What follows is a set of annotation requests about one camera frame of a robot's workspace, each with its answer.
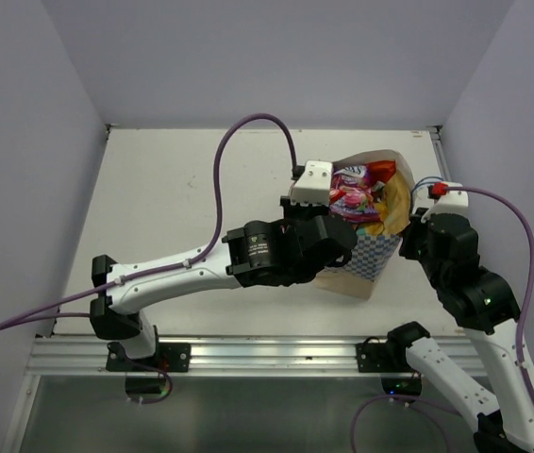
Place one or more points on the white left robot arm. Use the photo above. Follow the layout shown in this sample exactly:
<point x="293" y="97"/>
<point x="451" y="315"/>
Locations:
<point x="247" y="256"/>

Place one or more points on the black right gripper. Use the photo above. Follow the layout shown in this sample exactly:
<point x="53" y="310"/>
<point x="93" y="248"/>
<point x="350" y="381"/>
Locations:
<point x="406" y="247"/>

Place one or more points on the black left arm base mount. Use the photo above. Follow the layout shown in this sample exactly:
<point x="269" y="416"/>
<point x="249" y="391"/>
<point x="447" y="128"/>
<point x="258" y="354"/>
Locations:
<point x="168" y="357"/>

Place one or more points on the checkered paper bag blue handles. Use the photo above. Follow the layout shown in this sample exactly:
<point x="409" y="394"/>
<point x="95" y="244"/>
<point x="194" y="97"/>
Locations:
<point x="359" y="276"/>

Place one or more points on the front aluminium mounting rail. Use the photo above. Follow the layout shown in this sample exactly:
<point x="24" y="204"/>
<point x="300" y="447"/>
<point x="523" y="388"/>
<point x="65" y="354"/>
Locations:
<point x="233" y="356"/>

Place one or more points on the purple Fox's candy bag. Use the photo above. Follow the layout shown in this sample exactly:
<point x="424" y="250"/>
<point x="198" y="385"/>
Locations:
<point x="351" y="195"/>

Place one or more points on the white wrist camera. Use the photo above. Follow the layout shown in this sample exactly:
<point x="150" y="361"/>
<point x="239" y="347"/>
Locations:
<point x="311" y="183"/>
<point x="449" y="197"/>

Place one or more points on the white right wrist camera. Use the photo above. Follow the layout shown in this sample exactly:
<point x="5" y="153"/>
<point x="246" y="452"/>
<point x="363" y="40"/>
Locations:
<point x="449" y="197"/>

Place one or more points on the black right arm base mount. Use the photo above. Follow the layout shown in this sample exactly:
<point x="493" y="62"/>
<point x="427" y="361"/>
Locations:
<point x="375" y="356"/>

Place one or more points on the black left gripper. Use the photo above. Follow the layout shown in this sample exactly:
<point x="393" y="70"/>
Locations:
<point x="292" y="209"/>

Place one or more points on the red chip bag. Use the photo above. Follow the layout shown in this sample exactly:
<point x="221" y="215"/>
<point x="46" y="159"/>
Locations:
<point x="381" y="171"/>

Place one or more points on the aluminium table edge rail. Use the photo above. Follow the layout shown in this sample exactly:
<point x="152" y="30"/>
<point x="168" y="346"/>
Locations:
<point x="435" y="133"/>

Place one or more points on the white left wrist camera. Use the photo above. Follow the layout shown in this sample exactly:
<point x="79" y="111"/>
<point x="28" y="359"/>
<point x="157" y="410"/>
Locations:
<point x="311" y="183"/>

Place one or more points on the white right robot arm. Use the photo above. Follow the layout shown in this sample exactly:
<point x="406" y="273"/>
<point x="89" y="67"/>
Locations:
<point x="482" y="303"/>

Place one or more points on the beige kraft chips bag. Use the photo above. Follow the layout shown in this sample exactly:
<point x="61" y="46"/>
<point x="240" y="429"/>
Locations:
<point x="393" y="211"/>

